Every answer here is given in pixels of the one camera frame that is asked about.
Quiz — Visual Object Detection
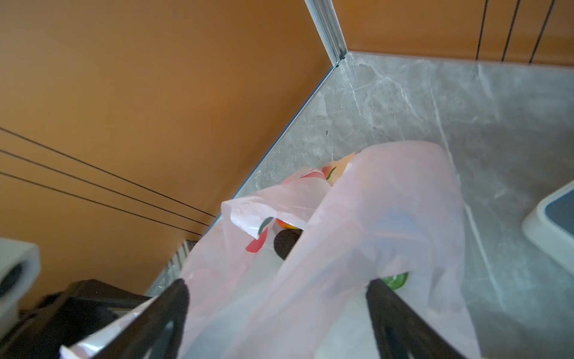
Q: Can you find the left aluminium corner post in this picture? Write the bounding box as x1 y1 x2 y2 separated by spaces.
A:
305 0 348 67

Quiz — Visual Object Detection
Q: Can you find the pink plastic bag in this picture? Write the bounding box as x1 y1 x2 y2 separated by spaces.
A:
60 140 483 359

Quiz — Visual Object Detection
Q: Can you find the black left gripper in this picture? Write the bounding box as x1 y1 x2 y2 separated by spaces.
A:
1 279 149 358

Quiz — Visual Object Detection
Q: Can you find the red yellow mango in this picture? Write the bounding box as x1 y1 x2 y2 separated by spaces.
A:
276 218 299 230

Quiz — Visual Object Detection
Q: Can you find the white grey tissue box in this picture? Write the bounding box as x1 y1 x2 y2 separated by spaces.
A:
522 181 573 275

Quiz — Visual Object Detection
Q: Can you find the dark avocado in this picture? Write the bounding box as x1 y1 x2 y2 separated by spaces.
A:
274 229 303 260

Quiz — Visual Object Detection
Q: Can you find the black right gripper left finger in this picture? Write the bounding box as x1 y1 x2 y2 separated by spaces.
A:
94 279 190 359

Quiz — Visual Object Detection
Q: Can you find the green lime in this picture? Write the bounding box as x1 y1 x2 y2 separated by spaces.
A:
382 272 409 290

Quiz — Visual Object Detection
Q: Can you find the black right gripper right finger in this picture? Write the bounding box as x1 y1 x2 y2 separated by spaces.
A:
366 279 463 358

